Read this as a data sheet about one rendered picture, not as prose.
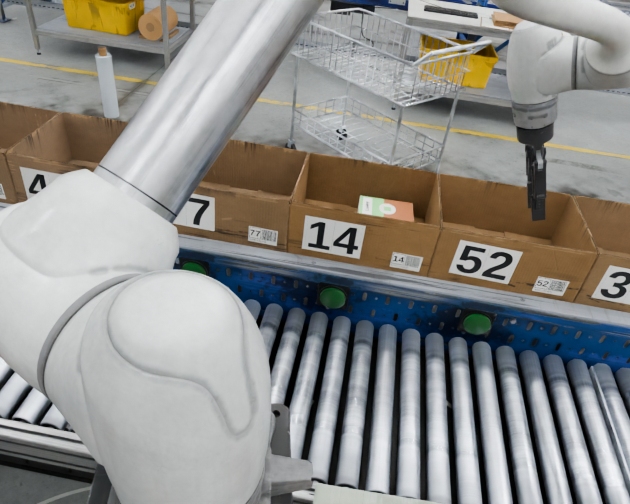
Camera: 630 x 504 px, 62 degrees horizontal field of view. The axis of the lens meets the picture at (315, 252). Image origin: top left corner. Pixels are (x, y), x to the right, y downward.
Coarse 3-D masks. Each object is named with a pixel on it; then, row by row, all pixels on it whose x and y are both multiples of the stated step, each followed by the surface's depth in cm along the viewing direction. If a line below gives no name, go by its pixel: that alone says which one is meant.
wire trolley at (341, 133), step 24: (312, 24) 313; (384, 24) 341; (312, 48) 345; (336, 48) 351; (456, 48) 271; (480, 48) 294; (336, 72) 314; (360, 72) 298; (384, 72) 323; (408, 72) 327; (432, 72) 326; (384, 96) 290; (456, 96) 315; (312, 120) 347; (288, 144) 373
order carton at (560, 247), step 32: (448, 192) 159; (480, 192) 158; (512, 192) 156; (448, 224) 164; (480, 224) 164; (512, 224) 162; (544, 224) 161; (576, 224) 147; (448, 256) 138; (544, 256) 134; (576, 256) 132; (512, 288) 141; (576, 288) 138
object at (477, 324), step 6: (468, 318) 140; (474, 318) 140; (480, 318) 139; (486, 318) 139; (468, 324) 141; (474, 324) 140; (480, 324) 140; (486, 324) 140; (468, 330) 142; (474, 330) 142; (480, 330) 141; (486, 330) 141
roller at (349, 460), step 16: (368, 336) 143; (368, 352) 139; (352, 368) 134; (368, 368) 135; (352, 384) 130; (352, 400) 126; (352, 416) 122; (352, 432) 119; (352, 448) 115; (352, 464) 112; (336, 480) 111; (352, 480) 110
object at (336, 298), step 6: (330, 288) 142; (336, 288) 142; (324, 294) 143; (330, 294) 142; (336, 294) 142; (342, 294) 142; (324, 300) 144; (330, 300) 143; (336, 300) 143; (342, 300) 143; (330, 306) 145; (336, 306) 145
